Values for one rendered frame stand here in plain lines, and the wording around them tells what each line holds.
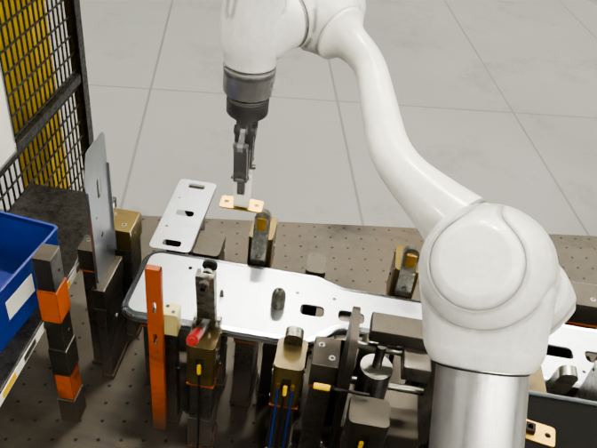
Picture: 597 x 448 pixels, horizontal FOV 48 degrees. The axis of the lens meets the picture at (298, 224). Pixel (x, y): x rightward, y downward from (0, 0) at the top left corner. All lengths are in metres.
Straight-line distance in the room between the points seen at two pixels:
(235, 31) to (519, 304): 0.64
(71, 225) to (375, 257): 0.94
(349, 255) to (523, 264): 1.46
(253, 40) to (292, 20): 0.08
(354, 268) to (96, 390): 0.84
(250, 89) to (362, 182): 2.58
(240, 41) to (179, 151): 2.73
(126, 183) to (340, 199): 1.11
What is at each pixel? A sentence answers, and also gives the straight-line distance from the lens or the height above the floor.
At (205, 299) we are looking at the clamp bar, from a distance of 1.28.
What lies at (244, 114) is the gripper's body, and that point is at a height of 1.48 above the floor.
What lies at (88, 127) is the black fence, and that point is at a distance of 2.12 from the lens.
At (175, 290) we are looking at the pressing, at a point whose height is 1.00.
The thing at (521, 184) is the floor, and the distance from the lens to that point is 4.03.
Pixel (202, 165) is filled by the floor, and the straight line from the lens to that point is 3.68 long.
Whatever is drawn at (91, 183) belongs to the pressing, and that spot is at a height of 1.26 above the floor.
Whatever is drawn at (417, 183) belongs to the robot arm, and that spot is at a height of 1.55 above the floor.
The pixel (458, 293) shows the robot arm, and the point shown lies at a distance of 0.67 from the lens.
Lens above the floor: 2.06
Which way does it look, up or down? 38 degrees down
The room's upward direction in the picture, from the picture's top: 7 degrees clockwise
